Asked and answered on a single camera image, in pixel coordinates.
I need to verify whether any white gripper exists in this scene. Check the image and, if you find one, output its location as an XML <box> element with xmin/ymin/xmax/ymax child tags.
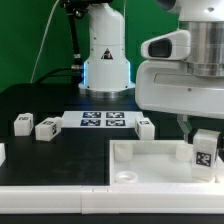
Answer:
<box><xmin>135</xmin><ymin>61</ymin><xmax>224</xmax><ymax>142</ymax></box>

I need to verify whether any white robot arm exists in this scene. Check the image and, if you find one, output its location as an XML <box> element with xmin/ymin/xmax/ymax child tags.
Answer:
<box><xmin>79</xmin><ymin>0</ymin><xmax>224</xmax><ymax>119</ymax></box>

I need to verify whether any white sheet with markers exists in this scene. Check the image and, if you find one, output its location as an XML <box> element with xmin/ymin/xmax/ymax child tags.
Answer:
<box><xmin>62</xmin><ymin>111</ymin><xmax>143</xmax><ymax>128</ymax></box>

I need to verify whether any white right fence rail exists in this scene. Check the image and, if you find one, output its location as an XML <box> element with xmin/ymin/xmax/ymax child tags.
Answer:
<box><xmin>215</xmin><ymin>149</ymin><xmax>224</xmax><ymax>184</ymax></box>

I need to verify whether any white fence rail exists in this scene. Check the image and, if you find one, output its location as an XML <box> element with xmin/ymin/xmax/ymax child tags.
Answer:
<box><xmin>215</xmin><ymin>149</ymin><xmax>224</xmax><ymax>184</ymax></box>
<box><xmin>0</xmin><ymin>184</ymin><xmax>224</xmax><ymax>214</ymax></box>
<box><xmin>0</xmin><ymin>143</ymin><xmax>6</xmax><ymax>166</ymax></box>

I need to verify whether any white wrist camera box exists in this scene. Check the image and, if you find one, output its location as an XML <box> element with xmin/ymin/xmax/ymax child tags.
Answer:
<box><xmin>141</xmin><ymin>29</ymin><xmax>191</xmax><ymax>61</ymax></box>

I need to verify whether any white front fence rail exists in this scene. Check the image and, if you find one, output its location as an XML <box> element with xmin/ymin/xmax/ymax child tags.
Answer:
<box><xmin>0</xmin><ymin>184</ymin><xmax>224</xmax><ymax>214</ymax></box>

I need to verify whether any black cable with connector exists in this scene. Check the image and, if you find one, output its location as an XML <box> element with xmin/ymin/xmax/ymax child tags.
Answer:
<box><xmin>34</xmin><ymin>0</ymin><xmax>92</xmax><ymax>84</ymax></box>

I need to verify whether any white thin cable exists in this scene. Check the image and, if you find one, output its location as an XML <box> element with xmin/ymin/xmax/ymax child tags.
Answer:
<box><xmin>29</xmin><ymin>0</ymin><xmax>63</xmax><ymax>84</ymax></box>

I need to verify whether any white left fence rail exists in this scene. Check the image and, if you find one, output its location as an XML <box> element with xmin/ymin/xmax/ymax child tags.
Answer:
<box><xmin>0</xmin><ymin>143</ymin><xmax>6</xmax><ymax>166</ymax></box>

